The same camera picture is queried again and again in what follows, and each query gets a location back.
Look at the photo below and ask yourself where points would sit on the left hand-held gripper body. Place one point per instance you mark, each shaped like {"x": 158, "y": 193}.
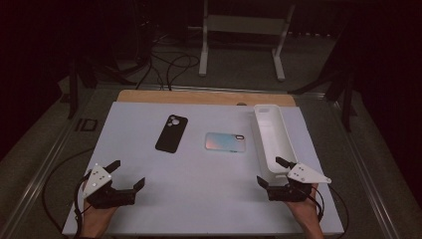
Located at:
{"x": 99, "y": 195}

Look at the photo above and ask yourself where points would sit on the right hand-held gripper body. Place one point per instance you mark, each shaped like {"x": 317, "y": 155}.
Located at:
{"x": 288, "y": 193}

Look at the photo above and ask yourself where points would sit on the white long plastic bin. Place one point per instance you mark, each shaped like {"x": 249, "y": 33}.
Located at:
{"x": 273, "y": 136}

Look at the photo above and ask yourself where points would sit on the black phone case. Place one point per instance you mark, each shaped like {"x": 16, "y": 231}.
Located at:
{"x": 170, "y": 136}

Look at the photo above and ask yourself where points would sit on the iridescent phone case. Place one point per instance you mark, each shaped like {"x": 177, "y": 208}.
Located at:
{"x": 222, "y": 142}

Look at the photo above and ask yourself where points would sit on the person's left hand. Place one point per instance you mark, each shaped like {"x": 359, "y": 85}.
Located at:
{"x": 96, "y": 219}

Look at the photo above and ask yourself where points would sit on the person's right hand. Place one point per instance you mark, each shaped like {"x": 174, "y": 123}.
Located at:
{"x": 308, "y": 212}

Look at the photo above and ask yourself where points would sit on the white table board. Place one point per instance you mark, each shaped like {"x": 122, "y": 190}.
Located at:
{"x": 205, "y": 186}

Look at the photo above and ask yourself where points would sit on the dark round table grommet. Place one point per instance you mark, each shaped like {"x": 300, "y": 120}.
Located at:
{"x": 241, "y": 104}

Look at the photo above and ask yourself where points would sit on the black tripod stand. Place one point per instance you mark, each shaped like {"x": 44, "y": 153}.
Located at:
{"x": 72, "y": 96}
{"x": 347, "y": 106}

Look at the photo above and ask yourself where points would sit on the wooden table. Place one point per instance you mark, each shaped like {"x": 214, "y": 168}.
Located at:
{"x": 185, "y": 98}

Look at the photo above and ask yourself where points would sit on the white metal stand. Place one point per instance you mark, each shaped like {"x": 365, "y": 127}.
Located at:
{"x": 245, "y": 25}

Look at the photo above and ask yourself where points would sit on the metal floor rail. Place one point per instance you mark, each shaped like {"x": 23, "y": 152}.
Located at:
{"x": 368, "y": 179}
{"x": 40, "y": 172}

